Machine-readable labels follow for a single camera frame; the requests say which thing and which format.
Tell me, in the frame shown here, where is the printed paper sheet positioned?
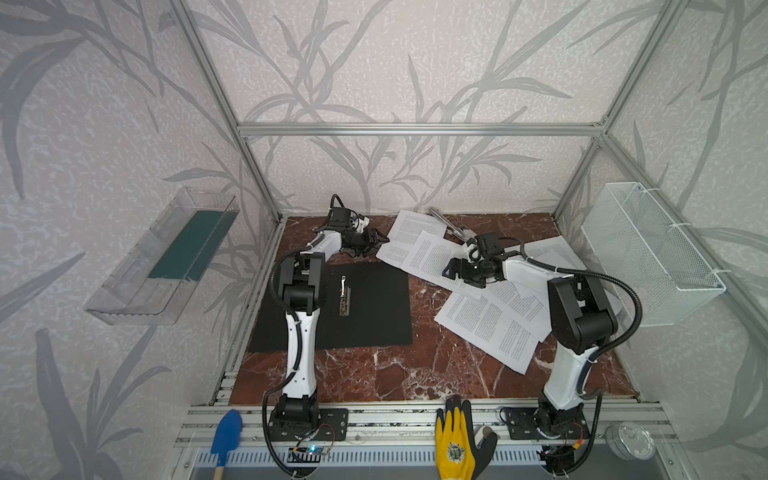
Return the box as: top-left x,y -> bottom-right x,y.
524,236 -> 586,270
435,292 -> 538,375
376,231 -> 482,298
387,210 -> 447,245

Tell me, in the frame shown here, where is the black file folder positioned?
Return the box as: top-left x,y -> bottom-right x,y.
247,261 -> 414,354

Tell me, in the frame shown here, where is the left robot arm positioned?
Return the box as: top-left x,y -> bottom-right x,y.
266,225 -> 389,430

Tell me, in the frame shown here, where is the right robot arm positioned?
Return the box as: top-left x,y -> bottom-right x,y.
442,249 -> 626,425

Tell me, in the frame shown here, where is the silver folder lever clip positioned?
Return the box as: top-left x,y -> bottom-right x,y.
339,275 -> 351,317

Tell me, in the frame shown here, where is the silver metal trowel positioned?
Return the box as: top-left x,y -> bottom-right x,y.
428,207 -> 476,243

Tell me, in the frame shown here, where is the blank-side paper sheet right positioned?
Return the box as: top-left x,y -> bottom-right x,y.
479,259 -> 617,350

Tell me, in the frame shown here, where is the yellow black work glove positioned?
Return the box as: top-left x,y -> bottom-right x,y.
435,395 -> 498,480

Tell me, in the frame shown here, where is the green circuit board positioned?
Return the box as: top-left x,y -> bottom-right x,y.
287,443 -> 333,464

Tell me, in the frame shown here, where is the clear round plastic lid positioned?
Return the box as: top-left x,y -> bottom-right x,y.
605,422 -> 656,461

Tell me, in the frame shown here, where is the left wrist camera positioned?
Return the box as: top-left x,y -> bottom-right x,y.
326,206 -> 370,233

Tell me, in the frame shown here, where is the right black corrugated cable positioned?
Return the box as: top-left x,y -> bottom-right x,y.
519,251 -> 644,475

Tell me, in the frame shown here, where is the white wire mesh basket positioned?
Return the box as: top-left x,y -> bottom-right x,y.
582,182 -> 726,327

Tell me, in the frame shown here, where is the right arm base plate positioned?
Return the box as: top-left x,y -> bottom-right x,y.
500,406 -> 591,441

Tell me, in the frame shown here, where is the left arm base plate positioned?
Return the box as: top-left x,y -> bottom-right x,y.
267,408 -> 349,442

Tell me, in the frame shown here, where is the clear plastic wall tray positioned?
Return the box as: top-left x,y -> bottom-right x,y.
85,187 -> 240,326

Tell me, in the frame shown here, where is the blue trowel wooden handle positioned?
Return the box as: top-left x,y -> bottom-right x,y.
211,409 -> 242,480

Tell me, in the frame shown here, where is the aluminium frame post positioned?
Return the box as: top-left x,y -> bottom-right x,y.
170,0 -> 282,222

